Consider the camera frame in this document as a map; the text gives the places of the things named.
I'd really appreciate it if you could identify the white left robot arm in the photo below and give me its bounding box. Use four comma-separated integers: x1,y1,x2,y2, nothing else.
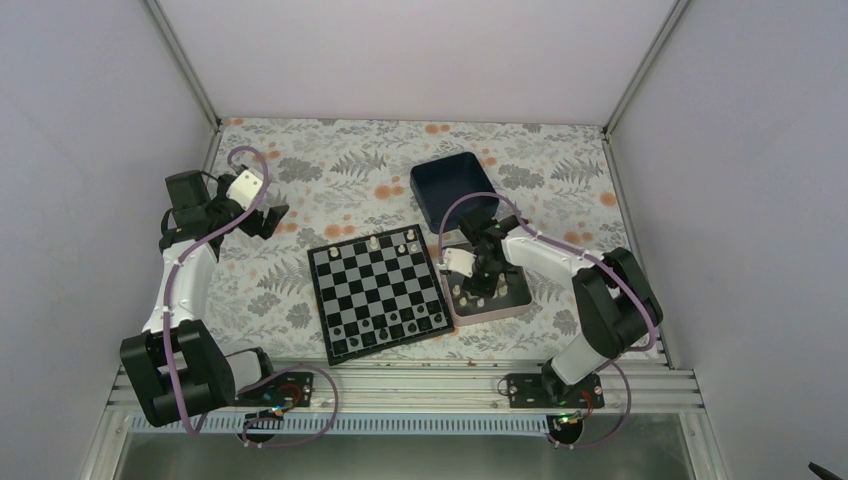
119,168,288,427

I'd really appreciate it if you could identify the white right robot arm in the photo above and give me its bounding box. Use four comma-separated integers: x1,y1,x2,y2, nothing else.
444,209,663,407

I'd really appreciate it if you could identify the pink metal tin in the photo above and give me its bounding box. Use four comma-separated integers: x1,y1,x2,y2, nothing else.
441,243,533,326

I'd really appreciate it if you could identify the dark blue square tray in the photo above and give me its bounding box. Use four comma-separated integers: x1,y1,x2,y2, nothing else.
410,152,495,234

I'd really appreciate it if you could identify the floral patterned table mat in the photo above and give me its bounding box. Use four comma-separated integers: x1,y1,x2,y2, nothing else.
204,118,628,360

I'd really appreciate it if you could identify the black and white chessboard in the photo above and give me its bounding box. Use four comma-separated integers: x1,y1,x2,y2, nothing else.
307,224,454,366

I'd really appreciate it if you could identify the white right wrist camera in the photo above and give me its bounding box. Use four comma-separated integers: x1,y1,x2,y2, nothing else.
439,248,476,278

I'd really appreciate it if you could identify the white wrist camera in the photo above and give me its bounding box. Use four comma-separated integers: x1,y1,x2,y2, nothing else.
226,169,263,210
439,248,476,278

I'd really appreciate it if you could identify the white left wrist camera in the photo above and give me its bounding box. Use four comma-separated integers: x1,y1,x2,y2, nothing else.
226,169,263,210

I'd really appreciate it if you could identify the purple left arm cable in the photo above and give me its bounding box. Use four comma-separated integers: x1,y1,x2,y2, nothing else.
162,146,270,437

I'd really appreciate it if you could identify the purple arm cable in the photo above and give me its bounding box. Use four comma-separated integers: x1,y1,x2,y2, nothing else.
437,192,658,450
162,146,270,437

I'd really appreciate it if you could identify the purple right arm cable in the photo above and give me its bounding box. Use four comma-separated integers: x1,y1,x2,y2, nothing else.
437,192,658,450

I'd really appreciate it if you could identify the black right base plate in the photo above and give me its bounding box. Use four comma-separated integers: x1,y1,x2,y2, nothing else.
496,373,605,409

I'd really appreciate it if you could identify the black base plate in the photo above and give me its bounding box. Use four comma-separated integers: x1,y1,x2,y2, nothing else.
496,373,605,409
234,371,314,409

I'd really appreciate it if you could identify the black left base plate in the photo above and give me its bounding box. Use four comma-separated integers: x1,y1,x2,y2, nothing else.
234,371,314,409

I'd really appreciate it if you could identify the aluminium front rail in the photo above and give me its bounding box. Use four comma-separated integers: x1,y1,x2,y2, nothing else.
105,368,705,416

